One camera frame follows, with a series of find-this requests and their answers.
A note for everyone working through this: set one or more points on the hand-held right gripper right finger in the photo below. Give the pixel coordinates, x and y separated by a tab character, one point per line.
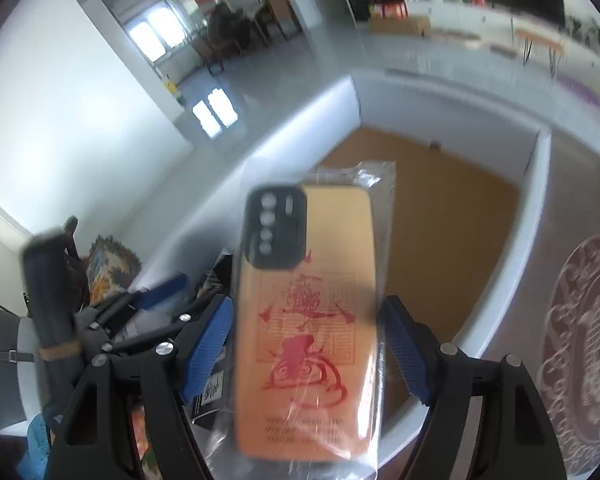
405	350

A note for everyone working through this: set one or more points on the large white cardboard box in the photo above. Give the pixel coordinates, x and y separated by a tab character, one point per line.
527	240

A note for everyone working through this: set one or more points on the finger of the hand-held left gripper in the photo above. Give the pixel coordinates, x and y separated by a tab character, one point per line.
145	332
165	287

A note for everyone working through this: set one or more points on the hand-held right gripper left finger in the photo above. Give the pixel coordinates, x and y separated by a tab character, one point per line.
207	350

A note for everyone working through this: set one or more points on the purple mat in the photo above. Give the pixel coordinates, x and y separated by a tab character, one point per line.
580	89

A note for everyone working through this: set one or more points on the colourful patterned cushion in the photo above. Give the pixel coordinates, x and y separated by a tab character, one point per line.
112	265

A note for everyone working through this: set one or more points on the phone case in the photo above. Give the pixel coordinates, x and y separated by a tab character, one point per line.
300	360

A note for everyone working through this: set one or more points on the small green potted plant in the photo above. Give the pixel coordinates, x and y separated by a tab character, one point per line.
575	25

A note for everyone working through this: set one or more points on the white television cabinet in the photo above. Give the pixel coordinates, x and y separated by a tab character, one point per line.
485	22

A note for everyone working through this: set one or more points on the wooden bench with metal legs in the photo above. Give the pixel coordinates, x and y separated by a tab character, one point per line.
540	36

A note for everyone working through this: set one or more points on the blue cloth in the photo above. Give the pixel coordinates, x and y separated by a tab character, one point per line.
37	440

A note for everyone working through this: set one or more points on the brown cardboard box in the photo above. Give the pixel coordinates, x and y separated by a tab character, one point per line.
400	25

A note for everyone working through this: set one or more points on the dark rolled bundle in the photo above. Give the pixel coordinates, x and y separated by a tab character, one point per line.
47	290

